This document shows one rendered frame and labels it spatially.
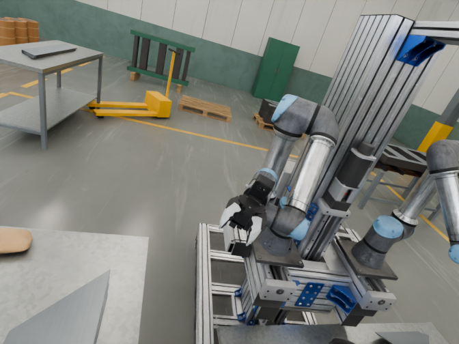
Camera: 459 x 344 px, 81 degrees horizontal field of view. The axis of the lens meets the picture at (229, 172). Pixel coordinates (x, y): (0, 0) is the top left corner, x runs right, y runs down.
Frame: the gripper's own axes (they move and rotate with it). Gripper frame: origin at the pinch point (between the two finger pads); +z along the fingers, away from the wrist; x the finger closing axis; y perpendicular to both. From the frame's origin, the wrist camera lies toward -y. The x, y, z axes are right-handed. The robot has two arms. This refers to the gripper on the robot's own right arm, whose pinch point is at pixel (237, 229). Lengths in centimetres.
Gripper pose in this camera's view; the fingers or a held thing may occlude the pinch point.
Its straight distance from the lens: 60.8
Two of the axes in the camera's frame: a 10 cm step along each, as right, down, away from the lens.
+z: -3.3, 3.6, -8.7
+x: -8.6, -5.0, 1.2
